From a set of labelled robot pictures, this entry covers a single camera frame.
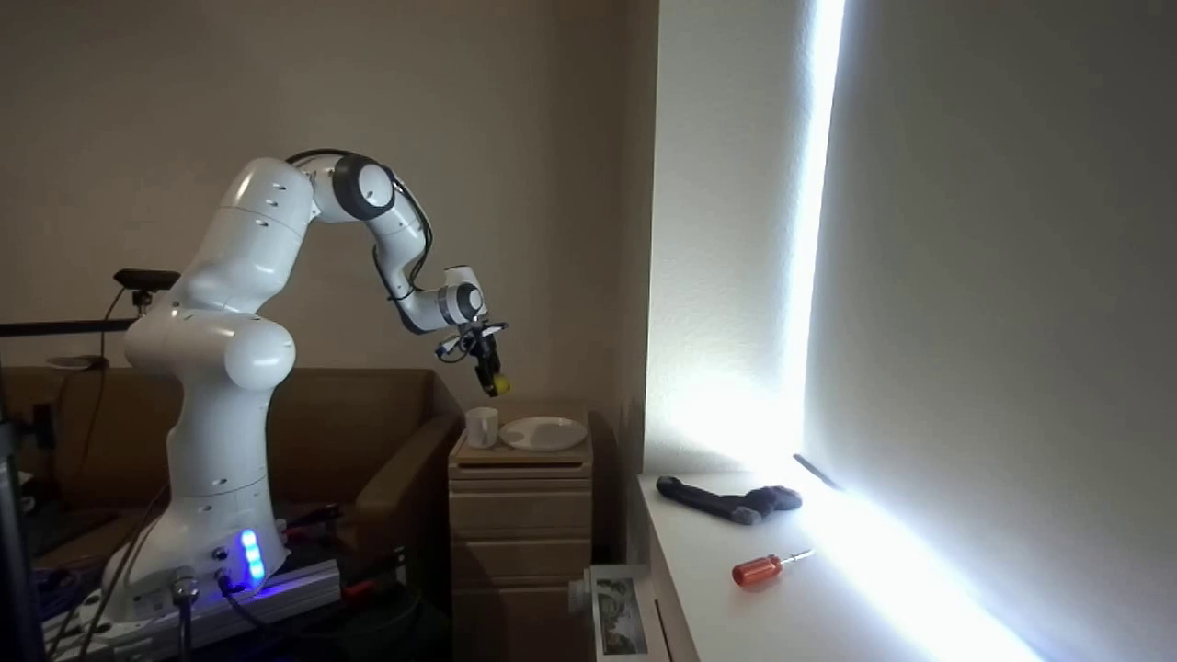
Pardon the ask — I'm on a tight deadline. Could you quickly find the white cup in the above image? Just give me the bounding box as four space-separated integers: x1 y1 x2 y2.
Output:
465 406 503 453

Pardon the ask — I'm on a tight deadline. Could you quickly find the grey robot base platform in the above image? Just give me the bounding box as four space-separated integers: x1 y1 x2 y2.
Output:
37 550 348 662

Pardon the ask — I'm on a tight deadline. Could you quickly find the white window sill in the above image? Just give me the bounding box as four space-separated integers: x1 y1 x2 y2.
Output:
634 468 1046 662

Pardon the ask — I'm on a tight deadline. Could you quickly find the brown cardboard box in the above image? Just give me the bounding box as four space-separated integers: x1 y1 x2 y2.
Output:
0 365 469 580

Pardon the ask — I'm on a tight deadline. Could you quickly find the white plate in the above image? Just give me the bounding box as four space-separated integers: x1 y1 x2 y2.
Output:
498 413 592 457

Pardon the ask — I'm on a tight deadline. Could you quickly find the white framed panel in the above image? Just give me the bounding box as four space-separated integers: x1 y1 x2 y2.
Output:
563 559 675 662

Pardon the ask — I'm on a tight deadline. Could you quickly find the beige drawer cabinet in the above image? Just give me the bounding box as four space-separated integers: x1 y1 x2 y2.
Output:
447 420 601 662

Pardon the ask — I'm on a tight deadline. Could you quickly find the white window blind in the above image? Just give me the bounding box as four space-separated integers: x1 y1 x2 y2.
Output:
790 0 1177 662

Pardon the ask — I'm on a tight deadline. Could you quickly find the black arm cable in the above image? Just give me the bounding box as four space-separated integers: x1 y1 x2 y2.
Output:
288 148 443 325

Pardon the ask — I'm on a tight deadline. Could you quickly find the red handled screwdriver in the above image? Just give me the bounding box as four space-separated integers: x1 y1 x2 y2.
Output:
727 545 820 592

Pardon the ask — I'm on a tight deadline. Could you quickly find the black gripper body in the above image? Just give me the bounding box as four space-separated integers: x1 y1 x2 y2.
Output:
465 319 507 375

